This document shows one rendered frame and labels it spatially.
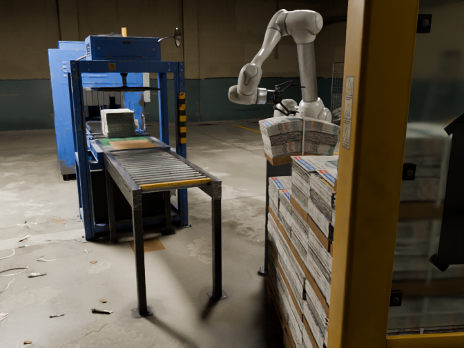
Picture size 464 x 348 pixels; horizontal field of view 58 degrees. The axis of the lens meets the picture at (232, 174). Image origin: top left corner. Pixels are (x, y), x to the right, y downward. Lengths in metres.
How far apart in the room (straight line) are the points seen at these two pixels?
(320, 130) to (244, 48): 10.08
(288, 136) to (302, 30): 0.65
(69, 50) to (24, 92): 5.25
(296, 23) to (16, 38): 9.15
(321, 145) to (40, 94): 9.36
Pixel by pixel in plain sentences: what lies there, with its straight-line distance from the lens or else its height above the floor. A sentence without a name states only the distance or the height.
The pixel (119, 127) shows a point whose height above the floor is 0.90.
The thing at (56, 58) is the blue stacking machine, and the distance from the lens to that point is 6.00.
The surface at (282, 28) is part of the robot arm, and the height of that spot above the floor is 1.71.
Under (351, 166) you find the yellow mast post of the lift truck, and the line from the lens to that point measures 0.77.
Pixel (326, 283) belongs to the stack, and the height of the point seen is 0.71.
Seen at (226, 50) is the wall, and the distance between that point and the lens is 12.10.
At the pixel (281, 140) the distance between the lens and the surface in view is 2.31.
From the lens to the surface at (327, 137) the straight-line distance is 2.37.
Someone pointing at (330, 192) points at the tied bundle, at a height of 1.05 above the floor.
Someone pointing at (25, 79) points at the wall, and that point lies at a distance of 11.14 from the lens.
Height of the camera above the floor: 1.45
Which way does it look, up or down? 14 degrees down
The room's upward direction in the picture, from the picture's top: straight up
